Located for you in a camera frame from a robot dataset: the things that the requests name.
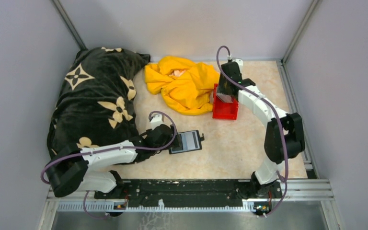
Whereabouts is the yellow jacket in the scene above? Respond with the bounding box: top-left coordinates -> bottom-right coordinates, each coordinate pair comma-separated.
144,56 -> 220,115

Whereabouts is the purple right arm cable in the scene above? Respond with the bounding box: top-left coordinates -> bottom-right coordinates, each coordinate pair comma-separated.
216,45 -> 289,217

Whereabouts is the red plastic bin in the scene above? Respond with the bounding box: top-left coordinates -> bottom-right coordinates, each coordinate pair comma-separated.
212,83 -> 239,120

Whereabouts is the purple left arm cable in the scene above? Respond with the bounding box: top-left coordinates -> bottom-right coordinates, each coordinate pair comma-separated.
40,110 -> 178,220

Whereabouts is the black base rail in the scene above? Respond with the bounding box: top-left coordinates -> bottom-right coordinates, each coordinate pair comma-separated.
94,179 -> 282,208

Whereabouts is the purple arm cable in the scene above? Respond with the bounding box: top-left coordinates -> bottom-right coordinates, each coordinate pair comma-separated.
40,110 -> 178,220
216,45 -> 289,217

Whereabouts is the silver grey credit card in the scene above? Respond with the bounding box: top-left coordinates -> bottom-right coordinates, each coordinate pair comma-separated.
182,131 -> 200,151

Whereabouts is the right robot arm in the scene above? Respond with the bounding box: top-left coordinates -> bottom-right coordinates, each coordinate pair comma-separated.
216,60 -> 305,197

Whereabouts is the black floral blanket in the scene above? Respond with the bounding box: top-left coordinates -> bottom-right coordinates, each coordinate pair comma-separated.
46,47 -> 151,157

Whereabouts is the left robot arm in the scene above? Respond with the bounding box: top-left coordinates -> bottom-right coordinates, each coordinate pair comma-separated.
41,124 -> 177,198

